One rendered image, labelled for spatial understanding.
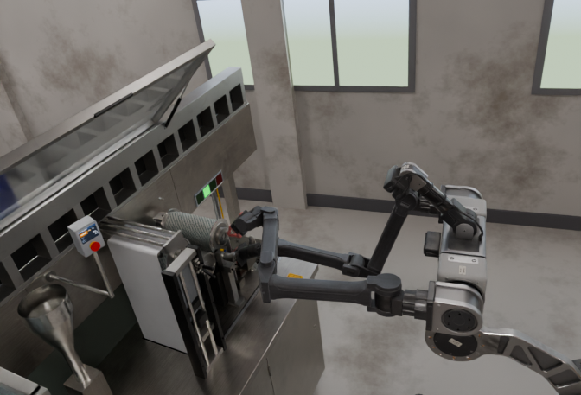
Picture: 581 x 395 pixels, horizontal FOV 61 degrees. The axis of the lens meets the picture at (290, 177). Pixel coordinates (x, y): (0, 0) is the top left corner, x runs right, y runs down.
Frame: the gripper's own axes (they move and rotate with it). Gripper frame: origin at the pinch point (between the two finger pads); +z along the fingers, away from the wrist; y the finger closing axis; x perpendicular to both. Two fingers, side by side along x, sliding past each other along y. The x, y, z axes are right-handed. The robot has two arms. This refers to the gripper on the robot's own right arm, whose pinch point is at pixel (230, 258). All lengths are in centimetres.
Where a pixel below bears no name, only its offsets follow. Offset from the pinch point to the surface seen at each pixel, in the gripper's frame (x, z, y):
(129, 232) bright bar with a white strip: 41, -4, -34
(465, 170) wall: -91, -33, 202
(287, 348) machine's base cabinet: -48.0, -4.8, -9.3
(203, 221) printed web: 23.5, -8.8, -6.5
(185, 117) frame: 63, 0, 29
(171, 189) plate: 39.3, 12.7, 7.2
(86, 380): 12, 0, -78
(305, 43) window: 54, 15, 185
